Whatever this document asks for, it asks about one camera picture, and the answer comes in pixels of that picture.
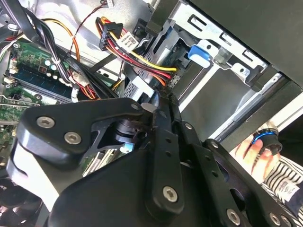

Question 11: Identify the hard disk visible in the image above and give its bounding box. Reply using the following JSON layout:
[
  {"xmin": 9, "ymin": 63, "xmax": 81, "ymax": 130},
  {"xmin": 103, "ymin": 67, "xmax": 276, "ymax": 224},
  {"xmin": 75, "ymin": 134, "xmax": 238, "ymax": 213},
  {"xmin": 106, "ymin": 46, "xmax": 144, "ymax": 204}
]
[{"xmin": 124, "ymin": 23, "xmax": 212, "ymax": 100}]

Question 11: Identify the red yellow power wire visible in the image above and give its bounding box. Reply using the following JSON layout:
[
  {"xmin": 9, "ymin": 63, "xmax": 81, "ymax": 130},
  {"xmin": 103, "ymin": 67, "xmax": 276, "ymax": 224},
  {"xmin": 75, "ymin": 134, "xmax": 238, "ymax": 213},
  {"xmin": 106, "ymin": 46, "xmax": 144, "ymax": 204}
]
[{"xmin": 95, "ymin": 16, "xmax": 178, "ymax": 87}]

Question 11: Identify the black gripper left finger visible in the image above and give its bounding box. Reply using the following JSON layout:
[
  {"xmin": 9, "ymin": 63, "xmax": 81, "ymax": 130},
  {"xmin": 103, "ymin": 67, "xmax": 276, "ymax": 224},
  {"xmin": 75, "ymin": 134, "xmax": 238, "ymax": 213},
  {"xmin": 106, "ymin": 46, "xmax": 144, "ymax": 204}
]
[{"xmin": 6, "ymin": 91, "xmax": 186, "ymax": 216}]

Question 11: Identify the person's bare hand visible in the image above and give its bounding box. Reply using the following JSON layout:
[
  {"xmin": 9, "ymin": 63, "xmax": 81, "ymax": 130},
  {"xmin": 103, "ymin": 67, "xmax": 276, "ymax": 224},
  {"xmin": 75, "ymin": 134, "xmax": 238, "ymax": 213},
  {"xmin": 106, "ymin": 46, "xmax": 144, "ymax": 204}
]
[{"xmin": 233, "ymin": 139, "xmax": 280, "ymax": 183}]

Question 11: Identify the round black tool blue ring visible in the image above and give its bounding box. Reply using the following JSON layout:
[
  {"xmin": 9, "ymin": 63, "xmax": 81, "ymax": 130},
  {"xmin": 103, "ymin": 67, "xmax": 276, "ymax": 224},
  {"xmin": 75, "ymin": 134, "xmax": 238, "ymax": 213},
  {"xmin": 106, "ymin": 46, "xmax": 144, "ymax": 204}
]
[{"xmin": 251, "ymin": 129, "xmax": 284, "ymax": 157}]

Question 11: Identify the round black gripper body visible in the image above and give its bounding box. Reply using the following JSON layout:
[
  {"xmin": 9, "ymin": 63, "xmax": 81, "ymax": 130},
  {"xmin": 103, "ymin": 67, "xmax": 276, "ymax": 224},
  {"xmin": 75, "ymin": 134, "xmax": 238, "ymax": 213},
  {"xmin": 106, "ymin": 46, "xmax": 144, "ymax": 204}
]
[{"xmin": 48, "ymin": 148, "xmax": 228, "ymax": 227}]

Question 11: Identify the black data wire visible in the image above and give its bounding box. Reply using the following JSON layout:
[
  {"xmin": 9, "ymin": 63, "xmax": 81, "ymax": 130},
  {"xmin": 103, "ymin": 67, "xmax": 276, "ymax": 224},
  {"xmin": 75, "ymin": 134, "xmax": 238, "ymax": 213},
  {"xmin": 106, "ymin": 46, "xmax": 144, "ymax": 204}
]
[{"xmin": 89, "ymin": 53, "xmax": 164, "ymax": 100}]

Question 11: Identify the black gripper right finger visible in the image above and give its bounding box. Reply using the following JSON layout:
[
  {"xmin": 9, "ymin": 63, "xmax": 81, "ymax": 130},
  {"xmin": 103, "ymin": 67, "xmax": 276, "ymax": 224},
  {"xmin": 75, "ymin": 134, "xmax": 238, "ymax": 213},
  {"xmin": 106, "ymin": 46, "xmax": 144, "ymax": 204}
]
[{"xmin": 169, "ymin": 104, "xmax": 297, "ymax": 227}]

